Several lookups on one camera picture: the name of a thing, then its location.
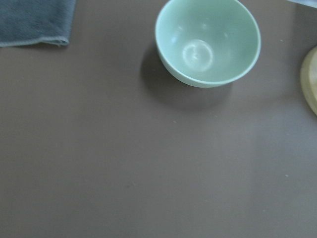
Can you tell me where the mint green bowl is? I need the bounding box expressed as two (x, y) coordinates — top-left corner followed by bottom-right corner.
(155, 0), (262, 88)

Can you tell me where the grey folded cloth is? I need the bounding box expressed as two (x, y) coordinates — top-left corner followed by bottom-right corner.
(0, 0), (76, 48)

